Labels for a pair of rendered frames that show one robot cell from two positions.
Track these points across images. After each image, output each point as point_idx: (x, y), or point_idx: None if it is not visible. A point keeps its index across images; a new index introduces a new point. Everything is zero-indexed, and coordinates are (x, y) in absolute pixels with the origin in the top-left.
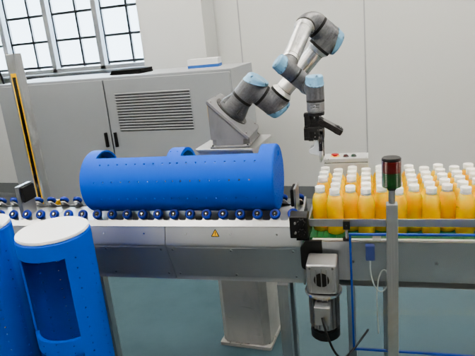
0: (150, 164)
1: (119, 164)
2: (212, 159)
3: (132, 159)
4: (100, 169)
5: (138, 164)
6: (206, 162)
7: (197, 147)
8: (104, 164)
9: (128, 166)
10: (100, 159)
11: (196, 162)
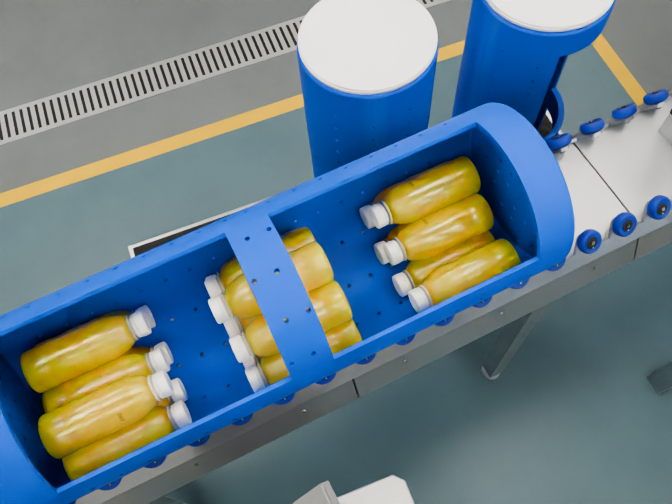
0: (301, 186)
1: (387, 149)
2: (123, 267)
3: (360, 166)
4: (436, 125)
5: (336, 171)
6: (138, 258)
7: (410, 498)
8: (432, 130)
9: (359, 160)
10: (458, 126)
11: (167, 245)
